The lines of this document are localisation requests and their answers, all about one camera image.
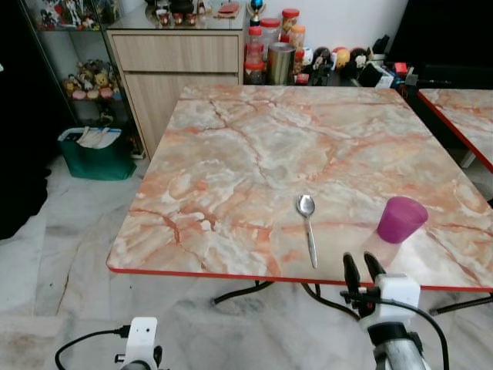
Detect glass display shelf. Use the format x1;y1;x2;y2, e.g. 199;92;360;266
22;0;146;159

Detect flat red case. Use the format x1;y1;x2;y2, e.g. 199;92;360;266
217;2;242;19

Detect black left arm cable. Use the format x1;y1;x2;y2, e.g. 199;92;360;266
54;327;130;370

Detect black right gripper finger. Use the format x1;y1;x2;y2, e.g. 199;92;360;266
343;252;363;292
364;251;387;288

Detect small red lid jar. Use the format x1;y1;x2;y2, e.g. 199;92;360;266
243;62;267;85

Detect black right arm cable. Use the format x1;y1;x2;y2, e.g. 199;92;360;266
343;290;451;370

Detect marble pattern folding table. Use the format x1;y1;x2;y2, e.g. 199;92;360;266
418;88;493;173
106;83;493;318

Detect stainless steel tumbler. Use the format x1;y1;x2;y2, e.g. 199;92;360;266
267;42;297;86

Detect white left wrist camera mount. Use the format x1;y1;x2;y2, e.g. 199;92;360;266
123;317;159;370

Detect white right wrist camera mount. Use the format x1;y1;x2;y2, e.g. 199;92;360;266
374;273;421;326

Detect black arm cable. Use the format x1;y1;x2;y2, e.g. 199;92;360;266
343;290;451;370
54;327;130;370

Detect yellow round toy figure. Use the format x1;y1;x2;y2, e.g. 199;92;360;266
332;48;350;69

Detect light wooden cabinet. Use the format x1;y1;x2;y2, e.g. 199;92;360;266
106;28;249;159

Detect green storage bag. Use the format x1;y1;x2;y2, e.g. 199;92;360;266
58;126;138;182

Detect white paper sheets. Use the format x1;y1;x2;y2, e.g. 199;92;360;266
75;126;118;150

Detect purple plastic cup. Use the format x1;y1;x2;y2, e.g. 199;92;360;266
376;196;429;244

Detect small trophy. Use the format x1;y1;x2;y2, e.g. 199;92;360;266
247;0;267;25

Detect black round toy figure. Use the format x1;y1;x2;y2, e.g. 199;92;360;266
350;48;370;71

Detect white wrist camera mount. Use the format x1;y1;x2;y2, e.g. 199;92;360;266
374;273;421;326
123;317;159;370

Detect steel spoon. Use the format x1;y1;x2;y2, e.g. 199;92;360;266
297;194;319;270

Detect clear plastic box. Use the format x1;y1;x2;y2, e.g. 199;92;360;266
359;62;394;88

